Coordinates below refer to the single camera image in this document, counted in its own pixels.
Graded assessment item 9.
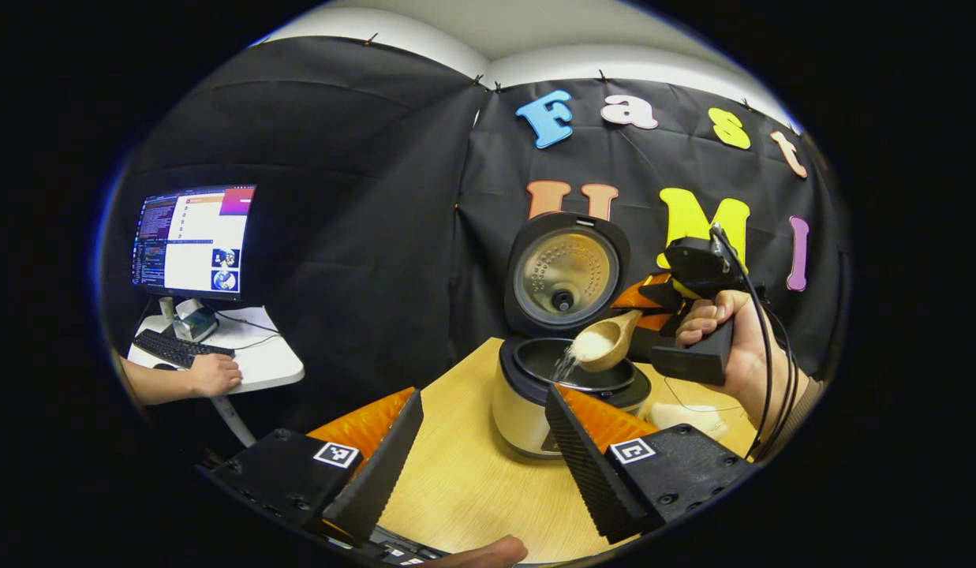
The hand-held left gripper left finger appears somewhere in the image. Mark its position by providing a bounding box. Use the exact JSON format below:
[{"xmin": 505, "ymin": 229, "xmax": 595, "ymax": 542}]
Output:
[{"xmin": 196, "ymin": 387, "xmax": 425, "ymax": 545}]

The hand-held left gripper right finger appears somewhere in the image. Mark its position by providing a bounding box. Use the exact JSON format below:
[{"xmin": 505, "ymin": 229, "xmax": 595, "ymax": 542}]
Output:
[{"xmin": 544, "ymin": 384, "xmax": 761, "ymax": 545}]

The wooden spoon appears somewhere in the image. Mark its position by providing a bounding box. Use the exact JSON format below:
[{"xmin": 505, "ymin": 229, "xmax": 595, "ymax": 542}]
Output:
[{"xmin": 568, "ymin": 309, "xmax": 645, "ymax": 373}]

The spoonful of white rice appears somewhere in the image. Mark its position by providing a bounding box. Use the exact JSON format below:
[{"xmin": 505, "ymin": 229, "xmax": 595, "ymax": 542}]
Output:
[{"xmin": 551, "ymin": 331, "xmax": 615, "ymax": 383}]

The grey silver rice cooker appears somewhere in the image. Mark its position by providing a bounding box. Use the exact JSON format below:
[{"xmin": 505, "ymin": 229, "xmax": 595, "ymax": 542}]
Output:
[{"xmin": 492, "ymin": 211, "xmax": 653, "ymax": 460}]

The clear plastic rice container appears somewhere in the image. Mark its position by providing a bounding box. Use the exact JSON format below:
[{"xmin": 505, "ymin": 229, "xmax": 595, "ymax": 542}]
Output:
[{"xmin": 649, "ymin": 375, "xmax": 753, "ymax": 443}]

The white side desk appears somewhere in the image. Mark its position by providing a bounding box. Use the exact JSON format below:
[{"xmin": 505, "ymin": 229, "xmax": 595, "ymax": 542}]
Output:
[{"xmin": 127, "ymin": 304, "xmax": 305, "ymax": 449}]

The black backdrop cloth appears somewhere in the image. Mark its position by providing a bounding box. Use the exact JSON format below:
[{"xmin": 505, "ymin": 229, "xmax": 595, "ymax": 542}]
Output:
[{"xmin": 101, "ymin": 35, "xmax": 851, "ymax": 443}]

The teal and white box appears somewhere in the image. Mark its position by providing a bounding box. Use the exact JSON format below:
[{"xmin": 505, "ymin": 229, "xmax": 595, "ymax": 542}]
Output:
[{"xmin": 172, "ymin": 298, "xmax": 219, "ymax": 342}]

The black keyboard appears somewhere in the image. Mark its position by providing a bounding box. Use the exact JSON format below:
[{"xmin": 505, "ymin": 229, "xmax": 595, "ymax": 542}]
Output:
[{"xmin": 133, "ymin": 328, "xmax": 236, "ymax": 370}]

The computer monitor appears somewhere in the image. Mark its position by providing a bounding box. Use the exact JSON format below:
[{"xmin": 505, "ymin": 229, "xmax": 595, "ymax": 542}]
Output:
[{"xmin": 131, "ymin": 185, "xmax": 257, "ymax": 302}]

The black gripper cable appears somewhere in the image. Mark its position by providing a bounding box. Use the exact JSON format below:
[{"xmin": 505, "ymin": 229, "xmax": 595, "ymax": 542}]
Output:
[{"xmin": 709, "ymin": 223, "xmax": 800, "ymax": 462}]

